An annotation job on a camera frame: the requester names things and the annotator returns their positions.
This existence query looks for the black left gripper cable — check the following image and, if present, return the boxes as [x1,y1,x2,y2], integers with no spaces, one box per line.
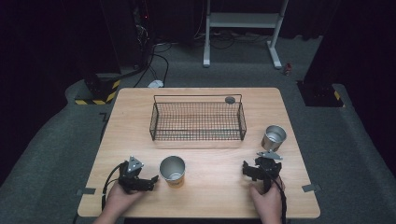
[101,162,126,213]

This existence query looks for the silver metal cup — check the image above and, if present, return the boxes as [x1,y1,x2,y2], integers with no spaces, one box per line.
[261,124,288,152]

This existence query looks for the person's right hand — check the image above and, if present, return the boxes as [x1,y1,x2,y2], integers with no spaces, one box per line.
[248,177,286,224]

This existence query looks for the yellow black striped base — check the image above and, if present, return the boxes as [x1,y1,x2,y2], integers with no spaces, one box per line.
[74,77,121,105]

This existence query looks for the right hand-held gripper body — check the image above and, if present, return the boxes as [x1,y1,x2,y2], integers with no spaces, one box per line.
[255,149,284,194]

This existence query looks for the orange metal cup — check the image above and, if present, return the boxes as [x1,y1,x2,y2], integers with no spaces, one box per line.
[159,155,187,188]

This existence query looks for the person's left hand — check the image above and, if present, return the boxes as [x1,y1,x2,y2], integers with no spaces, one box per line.
[105,181,148,217]

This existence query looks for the black wire basket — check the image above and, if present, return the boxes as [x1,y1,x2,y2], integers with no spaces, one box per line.
[148,93,248,142]

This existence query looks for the black floor cables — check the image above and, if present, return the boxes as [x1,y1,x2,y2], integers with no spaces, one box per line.
[134,43,173,89]

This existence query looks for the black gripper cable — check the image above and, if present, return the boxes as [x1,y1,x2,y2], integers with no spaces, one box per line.
[101,162,126,213]
[260,164,288,224]

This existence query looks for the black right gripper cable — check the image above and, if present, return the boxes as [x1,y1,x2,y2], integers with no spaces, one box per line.
[260,164,288,224]

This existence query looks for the dark equipment rack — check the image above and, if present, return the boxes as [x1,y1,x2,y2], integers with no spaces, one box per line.
[99,0,157,69]

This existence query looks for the white metal stand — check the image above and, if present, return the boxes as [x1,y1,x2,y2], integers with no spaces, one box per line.
[203,0,290,70]

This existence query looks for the black base with yellow mark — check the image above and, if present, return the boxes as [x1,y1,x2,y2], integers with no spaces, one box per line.
[297,80,346,108]

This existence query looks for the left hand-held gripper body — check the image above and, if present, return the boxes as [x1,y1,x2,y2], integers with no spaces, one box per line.
[117,155,150,194]

